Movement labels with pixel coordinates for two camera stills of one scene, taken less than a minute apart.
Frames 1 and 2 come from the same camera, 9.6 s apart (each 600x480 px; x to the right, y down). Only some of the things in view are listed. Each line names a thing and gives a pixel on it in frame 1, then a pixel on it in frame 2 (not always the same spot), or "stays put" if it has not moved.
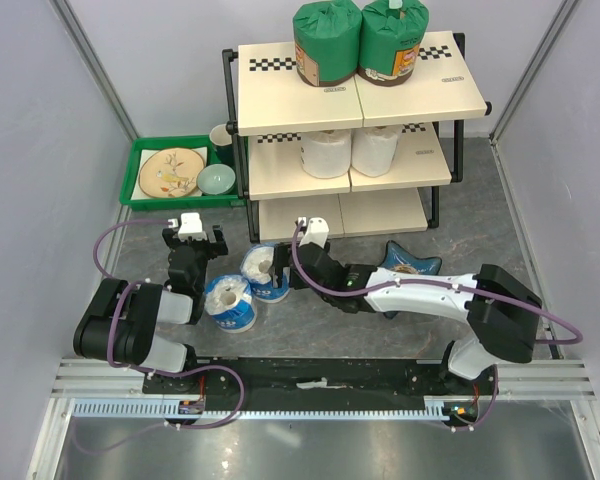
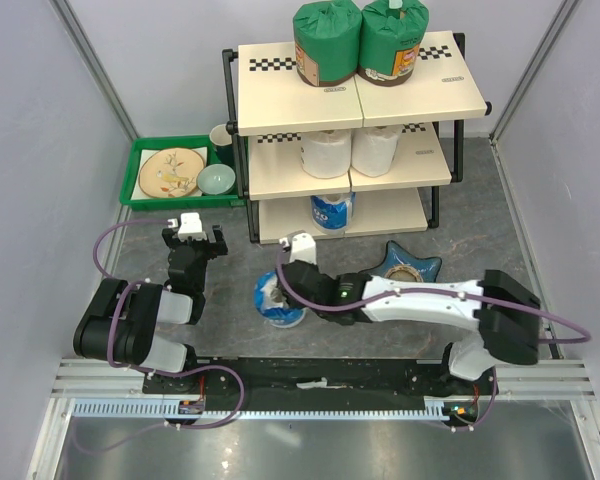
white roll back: (325, 153) stays put
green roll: (328, 41) stays put
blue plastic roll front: (228, 299) → (269, 308)
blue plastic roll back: (255, 265) → (333, 214)
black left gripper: (213, 248) stays put
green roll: (390, 36) stays put
